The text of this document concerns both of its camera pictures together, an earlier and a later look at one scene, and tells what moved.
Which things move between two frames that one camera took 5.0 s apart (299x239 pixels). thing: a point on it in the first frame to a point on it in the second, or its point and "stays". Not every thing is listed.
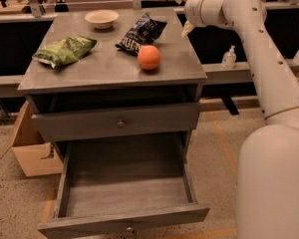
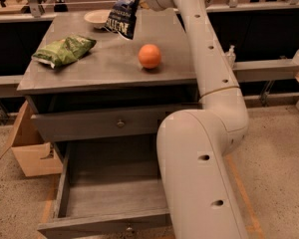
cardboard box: [36, 155] stays
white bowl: [102, 19] stays
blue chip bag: [140, 33] to [122, 18]
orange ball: [149, 57] stays
